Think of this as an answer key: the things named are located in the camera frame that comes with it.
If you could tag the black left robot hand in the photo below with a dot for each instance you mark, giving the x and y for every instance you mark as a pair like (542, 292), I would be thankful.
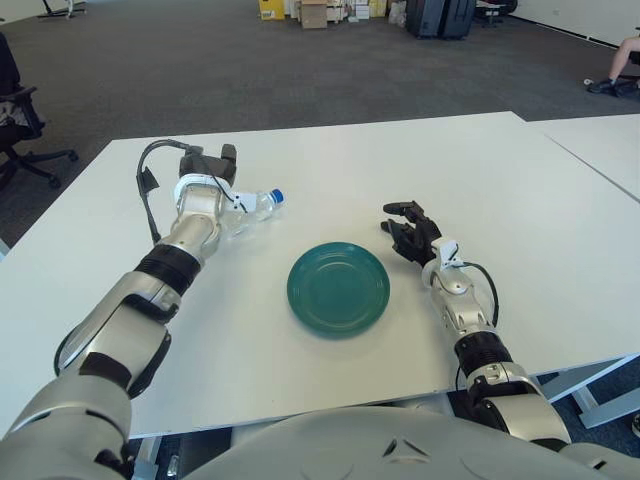
(215, 166)

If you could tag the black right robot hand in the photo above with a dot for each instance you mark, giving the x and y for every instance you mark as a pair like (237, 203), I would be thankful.
(415, 237)

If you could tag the clear bottle with blue cap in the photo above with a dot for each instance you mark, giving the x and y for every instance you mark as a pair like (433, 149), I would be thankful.
(265, 205)

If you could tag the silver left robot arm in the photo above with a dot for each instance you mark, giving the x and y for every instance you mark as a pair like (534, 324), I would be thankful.
(140, 305)

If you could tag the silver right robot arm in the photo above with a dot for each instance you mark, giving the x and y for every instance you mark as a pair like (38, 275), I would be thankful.
(470, 315)

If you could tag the green round plate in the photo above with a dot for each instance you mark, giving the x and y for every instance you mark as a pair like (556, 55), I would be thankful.
(338, 290)

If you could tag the yellow box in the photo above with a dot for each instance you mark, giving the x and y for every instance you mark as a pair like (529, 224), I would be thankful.
(271, 9)

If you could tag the brown cardboard box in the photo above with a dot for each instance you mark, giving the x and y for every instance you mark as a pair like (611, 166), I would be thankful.
(314, 14)

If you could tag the black office chair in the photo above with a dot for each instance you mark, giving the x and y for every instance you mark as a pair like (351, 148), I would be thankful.
(20, 117)

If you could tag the stack of white boxes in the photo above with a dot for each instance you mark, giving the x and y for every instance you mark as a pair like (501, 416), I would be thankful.
(359, 9)

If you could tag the grey robot torso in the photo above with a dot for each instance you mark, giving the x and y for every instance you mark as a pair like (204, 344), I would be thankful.
(400, 450)

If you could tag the white desk leg stand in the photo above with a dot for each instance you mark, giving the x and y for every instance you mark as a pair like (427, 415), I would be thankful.
(69, 6)

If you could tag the white bag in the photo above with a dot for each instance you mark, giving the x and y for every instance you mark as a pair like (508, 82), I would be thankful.
(398, 13)

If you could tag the black swivel chair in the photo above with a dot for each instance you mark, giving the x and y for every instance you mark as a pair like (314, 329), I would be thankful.
(494, 7)

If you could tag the seated person's legs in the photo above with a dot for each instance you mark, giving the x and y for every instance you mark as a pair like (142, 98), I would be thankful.
(620, 55)

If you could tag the black wheeled stand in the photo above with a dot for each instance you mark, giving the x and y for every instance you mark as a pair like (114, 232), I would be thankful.
(636, 425)

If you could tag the white table leg frame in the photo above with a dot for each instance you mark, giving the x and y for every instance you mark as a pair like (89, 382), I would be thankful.
(147, 455)
(607, 412)

